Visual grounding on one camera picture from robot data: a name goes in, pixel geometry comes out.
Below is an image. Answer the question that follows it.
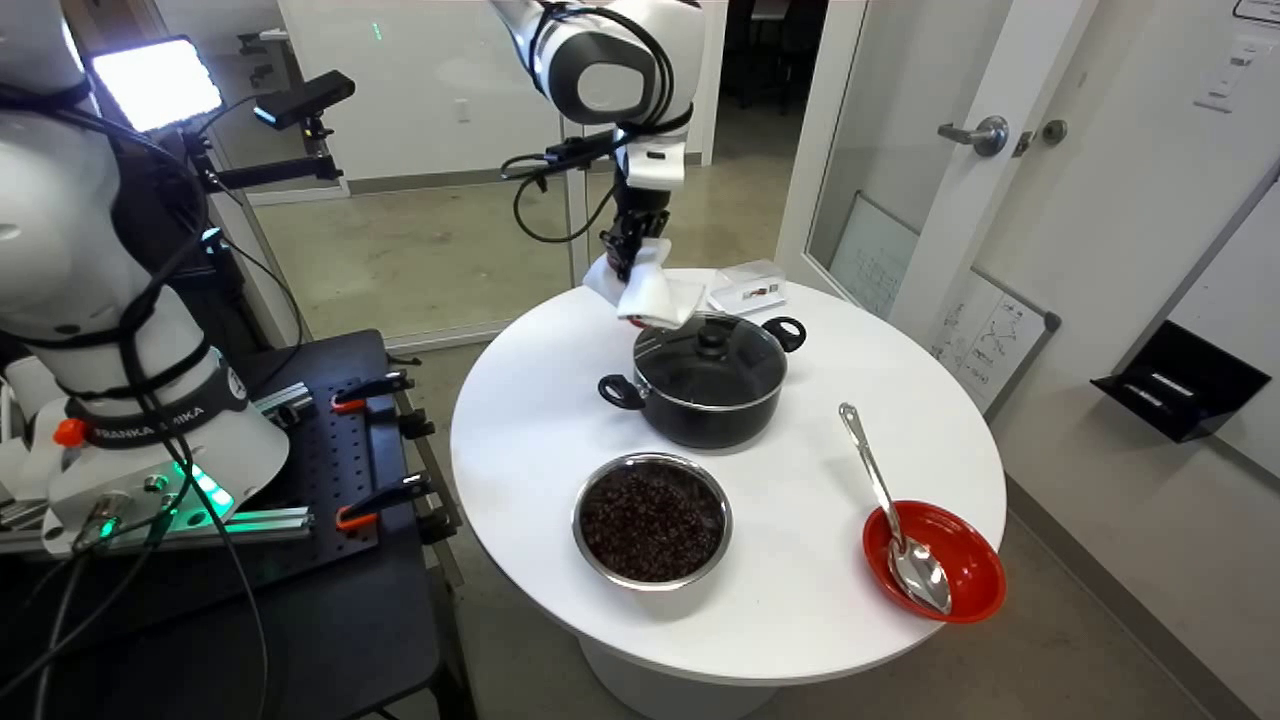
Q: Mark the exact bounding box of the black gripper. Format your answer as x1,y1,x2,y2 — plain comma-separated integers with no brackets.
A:
603,139,692,289

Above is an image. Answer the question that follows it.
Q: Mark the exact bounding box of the white towel with red stripes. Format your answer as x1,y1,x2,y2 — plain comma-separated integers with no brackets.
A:
581,235,709,332

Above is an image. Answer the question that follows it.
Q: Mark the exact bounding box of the glass pot lid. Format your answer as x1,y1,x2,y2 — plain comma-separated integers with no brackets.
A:
630,307,792,414

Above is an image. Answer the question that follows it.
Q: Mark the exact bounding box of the black cooking pot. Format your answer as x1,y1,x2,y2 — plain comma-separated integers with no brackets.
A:
595,307,814,454

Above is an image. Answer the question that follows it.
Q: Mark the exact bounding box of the clear plastic container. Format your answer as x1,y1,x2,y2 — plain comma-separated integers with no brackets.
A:
705,269,792,318

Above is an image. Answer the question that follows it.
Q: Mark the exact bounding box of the steel bowl of coffee beans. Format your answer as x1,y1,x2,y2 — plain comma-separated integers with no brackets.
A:
568,447,740,594

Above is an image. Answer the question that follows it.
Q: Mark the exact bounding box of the metal spoon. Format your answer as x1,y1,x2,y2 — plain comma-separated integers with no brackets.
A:
831,400,962,619

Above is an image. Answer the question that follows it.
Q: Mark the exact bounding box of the small whiteboard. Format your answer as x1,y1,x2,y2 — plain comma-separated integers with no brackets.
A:
928,269,1066,414

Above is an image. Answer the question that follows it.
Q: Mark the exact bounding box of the white door with glass panel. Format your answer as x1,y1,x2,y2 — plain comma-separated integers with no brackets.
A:
796,0,1114,351

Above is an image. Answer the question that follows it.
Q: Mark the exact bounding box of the red bowl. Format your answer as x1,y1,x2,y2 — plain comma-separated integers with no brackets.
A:
862,495,1012,627

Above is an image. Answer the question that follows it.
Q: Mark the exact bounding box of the black robot cart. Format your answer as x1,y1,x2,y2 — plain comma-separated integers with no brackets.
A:
0,328,472,720

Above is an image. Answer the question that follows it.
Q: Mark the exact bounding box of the bright panel lamp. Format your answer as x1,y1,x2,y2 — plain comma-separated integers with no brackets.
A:
89,30,230,139

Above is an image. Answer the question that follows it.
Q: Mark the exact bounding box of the black camera cable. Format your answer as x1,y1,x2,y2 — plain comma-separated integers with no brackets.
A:
502,149,633,250

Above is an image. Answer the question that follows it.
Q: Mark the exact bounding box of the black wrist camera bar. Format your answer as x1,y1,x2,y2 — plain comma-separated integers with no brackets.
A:
502,122,633,180

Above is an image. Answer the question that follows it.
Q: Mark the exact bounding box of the orange handled clamp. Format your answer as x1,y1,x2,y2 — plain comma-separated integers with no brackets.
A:
333,466,441,539
328,369,441,445

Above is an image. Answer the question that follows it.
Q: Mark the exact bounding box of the black stereo camera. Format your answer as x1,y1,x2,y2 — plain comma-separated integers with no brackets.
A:
248,64,362,130

